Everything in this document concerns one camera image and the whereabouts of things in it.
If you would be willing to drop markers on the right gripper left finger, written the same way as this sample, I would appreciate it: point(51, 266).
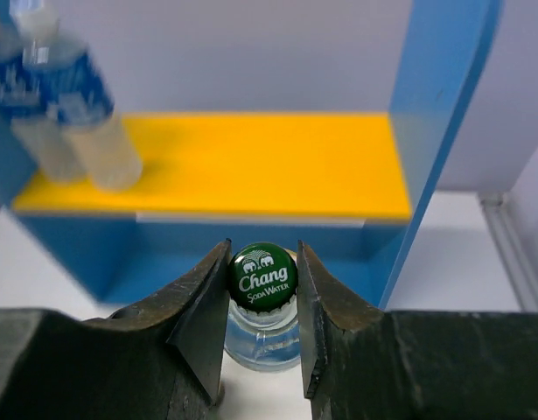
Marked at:
point(159, 358)

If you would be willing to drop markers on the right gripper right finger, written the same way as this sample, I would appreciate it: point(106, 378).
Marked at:
point(359, 362)

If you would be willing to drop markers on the clear soda bottle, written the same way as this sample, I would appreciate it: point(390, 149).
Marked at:
point(262, 325)

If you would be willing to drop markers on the blue and yellow shelf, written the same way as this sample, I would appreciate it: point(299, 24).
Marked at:
point(325, 122)

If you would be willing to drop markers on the right blue-label water bottle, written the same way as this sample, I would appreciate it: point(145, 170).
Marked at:
point(76, 96)

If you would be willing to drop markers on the blue-label water bottle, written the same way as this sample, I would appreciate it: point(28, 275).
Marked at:
point(25, 112)
point(76, 96)

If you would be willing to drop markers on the left blue-label water bottle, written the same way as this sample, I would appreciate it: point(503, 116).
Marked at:
point(25, 112)

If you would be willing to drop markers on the aluminium right rail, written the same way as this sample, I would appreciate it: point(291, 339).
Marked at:
point(518, 266)

